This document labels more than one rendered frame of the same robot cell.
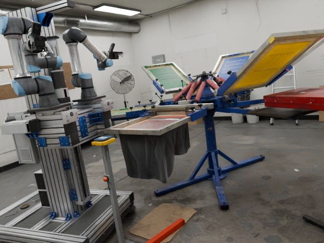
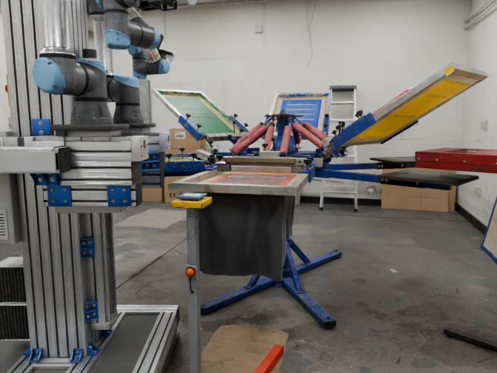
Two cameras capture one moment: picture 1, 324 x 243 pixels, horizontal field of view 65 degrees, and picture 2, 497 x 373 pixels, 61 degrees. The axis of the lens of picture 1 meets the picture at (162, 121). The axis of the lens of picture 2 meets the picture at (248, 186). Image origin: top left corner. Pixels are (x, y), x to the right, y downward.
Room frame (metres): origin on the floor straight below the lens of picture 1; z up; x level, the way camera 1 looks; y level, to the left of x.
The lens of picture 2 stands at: (0.22, 0.91, 1.28)
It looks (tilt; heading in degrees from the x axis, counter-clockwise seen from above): 9 degrees down; 338
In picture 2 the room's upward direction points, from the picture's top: straight up
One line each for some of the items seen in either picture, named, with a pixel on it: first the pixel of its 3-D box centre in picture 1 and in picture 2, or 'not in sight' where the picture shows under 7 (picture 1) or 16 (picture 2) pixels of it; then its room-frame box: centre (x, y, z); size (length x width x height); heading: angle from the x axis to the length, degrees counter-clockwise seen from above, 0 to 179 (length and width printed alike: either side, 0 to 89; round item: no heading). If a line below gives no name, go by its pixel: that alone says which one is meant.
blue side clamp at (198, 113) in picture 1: (197, 114); (308, 172); (2.33, -0.33, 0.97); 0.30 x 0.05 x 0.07; 144
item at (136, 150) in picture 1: (141, 156); (237, 234); (2.07, 0.21, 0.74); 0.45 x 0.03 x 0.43; 54
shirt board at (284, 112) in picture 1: (246, 110); (361, 175); (2.54, -0.86, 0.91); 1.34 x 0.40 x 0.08; 24
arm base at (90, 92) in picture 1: (88, 92); (128, 113); (2.42, 0.65, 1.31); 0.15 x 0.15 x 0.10
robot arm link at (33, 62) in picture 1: (35, 63); (120, 31); (1.69, 0.75, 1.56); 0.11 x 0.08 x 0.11; 132
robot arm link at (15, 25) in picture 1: (18, 57); (55, 12); (1.88, 0.94, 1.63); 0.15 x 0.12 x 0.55; 132
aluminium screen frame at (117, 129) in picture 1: (157, 120); (251, 177); (2.30, 0.03, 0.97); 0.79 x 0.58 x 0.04; 144
